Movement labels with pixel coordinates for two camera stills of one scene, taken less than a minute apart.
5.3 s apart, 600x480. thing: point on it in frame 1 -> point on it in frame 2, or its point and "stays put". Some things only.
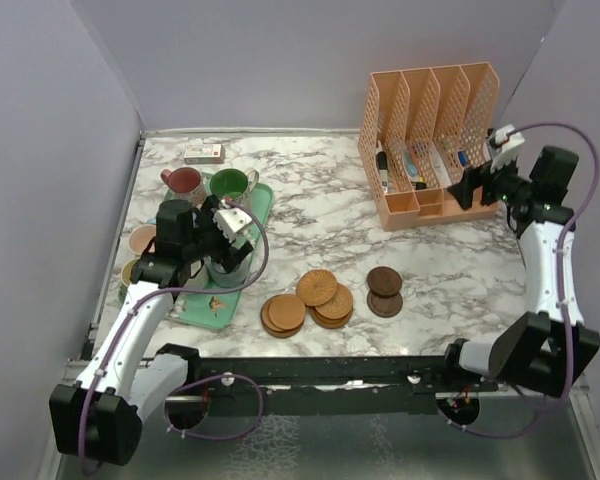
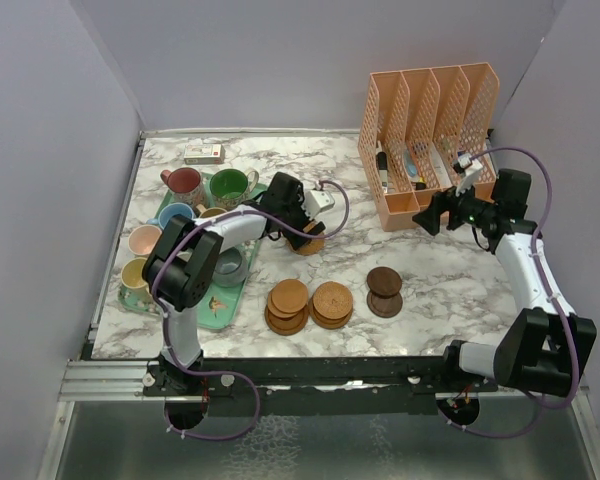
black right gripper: x=475 y=177 -> x=442 y=202
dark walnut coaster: x=385 y=306 stays put
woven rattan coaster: x=337 y=311 stays put
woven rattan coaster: x=316 y=287 -> x=312 y=248
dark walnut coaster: x=384 y=280 stays put
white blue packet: x=411 y=165 stays put
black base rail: x=391 y=385 stays put
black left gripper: x=226 y=257 -> x=297 y=203
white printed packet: x=442 y=169 stays put
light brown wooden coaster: x=286 y=312 -> x=290 y=295
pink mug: x=140 y=236 stays put
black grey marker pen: x=383 y=169 stays put
